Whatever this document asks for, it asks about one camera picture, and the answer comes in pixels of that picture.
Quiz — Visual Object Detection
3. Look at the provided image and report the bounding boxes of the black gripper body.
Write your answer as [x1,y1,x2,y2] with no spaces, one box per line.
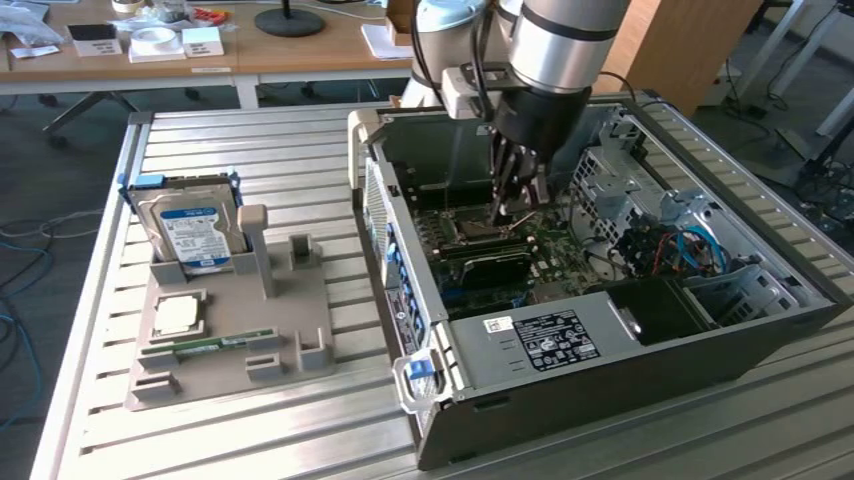
[491,85,592,162]

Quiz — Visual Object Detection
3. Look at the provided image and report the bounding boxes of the CPU socket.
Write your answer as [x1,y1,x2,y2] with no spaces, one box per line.
[449,207,516,247]

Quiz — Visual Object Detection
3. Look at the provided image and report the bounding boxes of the metal disk bay cage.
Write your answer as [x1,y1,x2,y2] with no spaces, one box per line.
[570,143,671,217]

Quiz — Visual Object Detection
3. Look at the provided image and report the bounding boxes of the installed black RAM stick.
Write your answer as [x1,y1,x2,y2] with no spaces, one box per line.
[436,237,536,260]

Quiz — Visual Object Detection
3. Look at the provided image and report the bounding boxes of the green motherboard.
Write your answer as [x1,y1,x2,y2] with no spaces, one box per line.
[412,192,631,322]

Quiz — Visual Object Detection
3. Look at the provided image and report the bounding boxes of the black graphics card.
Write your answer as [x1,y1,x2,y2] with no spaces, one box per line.
[457,251,534,292]

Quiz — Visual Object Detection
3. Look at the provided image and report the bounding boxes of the wooden cabinet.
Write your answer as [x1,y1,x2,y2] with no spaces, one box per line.
[596,0,766,117]

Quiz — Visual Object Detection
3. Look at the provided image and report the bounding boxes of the stack of white papers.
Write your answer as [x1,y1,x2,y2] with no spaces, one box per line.
[359,22,416,62]

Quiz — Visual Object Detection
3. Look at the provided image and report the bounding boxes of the brown cardboard box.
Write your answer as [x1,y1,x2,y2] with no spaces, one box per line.
[384,0,421,49]

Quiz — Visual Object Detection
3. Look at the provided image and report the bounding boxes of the grey power supply unit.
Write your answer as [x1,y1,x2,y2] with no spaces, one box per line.
[444,293,643,392]

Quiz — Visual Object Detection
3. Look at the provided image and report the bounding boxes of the wooden desk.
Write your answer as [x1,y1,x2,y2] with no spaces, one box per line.
[0,0,428,110]

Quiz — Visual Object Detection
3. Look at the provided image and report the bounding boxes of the blue case latch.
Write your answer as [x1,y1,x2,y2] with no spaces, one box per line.
[404,349,436,397]

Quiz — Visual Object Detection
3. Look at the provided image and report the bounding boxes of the open black PC case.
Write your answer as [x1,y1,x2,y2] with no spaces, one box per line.
[345,92,854,472]

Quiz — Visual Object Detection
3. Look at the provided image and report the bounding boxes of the black round lamp base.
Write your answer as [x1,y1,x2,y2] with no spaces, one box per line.
[252,0,328,39]

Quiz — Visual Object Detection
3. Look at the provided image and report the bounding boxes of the hard disk with blue label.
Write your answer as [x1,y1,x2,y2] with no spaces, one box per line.
[117,171,243,275]

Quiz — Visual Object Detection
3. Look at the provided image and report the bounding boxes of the beige parts rack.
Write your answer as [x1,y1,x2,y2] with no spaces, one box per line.
[124,203,339,414]

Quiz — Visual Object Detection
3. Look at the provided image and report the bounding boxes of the white cardboard box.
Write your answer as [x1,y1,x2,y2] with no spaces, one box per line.
[180,25,225,59]

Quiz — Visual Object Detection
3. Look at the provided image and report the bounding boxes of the orange small items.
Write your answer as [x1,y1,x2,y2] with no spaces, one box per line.
[191,6,233,27]

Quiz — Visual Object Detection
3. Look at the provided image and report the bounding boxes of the green RAM stick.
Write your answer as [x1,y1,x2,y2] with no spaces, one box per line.
[139,328,279,355]

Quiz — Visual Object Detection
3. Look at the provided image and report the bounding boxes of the silver CPU chip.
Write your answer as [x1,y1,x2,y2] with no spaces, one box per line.
[149,296,205,339]

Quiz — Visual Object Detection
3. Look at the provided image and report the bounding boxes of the white tape roll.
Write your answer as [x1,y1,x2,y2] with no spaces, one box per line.
[127,26,188,64]

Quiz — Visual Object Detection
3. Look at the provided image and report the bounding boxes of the black and white box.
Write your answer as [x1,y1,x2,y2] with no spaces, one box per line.
[64,22,124,58]

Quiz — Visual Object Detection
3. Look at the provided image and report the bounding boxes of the white paper label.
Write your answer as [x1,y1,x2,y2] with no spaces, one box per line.
[8,44,62,61]

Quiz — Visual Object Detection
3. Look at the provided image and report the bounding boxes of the clear plastic bag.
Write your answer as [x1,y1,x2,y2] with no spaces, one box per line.
[0,0,67,47]

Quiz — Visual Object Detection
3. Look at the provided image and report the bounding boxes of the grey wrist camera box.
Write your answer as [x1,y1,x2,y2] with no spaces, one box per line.
[440,66,503,121]

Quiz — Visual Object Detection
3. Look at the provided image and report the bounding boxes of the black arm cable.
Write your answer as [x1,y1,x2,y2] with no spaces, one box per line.
[408,0,496,119]

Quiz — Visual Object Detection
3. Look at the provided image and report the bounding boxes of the red wire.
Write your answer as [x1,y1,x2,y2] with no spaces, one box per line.
[651,232,688,274]

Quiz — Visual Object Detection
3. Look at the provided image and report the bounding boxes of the blue wire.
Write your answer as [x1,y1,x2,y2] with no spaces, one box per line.
[671,225,731,277]

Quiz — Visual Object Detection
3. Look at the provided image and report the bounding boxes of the grey floor cable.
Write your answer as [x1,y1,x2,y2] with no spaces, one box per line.
[0,208,107,241]

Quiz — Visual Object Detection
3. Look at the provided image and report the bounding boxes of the blue floor cable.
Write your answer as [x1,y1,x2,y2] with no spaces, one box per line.
[0,239,54,432]

